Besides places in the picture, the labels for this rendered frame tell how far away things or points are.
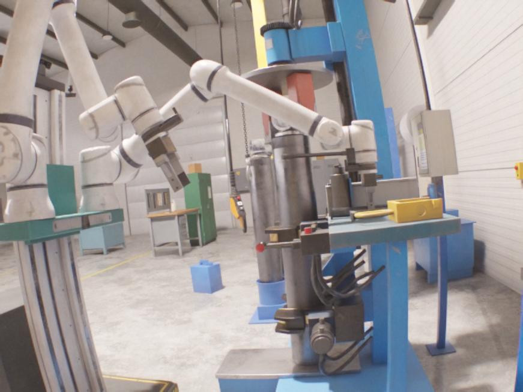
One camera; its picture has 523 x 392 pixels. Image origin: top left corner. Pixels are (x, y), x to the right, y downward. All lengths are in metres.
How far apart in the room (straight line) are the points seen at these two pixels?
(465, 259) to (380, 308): 2.30
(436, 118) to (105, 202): 1.85
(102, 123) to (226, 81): 0.56
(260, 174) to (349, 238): 2.37
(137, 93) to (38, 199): 0.48
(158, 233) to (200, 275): 3.43
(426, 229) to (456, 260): 3.17
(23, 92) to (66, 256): 0.79
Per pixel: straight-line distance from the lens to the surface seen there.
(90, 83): 1.26
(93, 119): 1.08
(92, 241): 9.84
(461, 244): 4.29
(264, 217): 3.42
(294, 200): 2.05
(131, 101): 1.08
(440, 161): 2.33
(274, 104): 1.38
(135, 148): 1.74
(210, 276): 4.76
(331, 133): 1.32
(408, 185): 1.66
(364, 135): 1.47
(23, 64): 1.18
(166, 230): 8.03
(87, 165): 1.66
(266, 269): 3.49
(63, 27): 1.36
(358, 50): 2.18
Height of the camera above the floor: 1.20
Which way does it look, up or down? 2 degrees down
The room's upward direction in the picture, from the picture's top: 6 degrees counter-clockwise
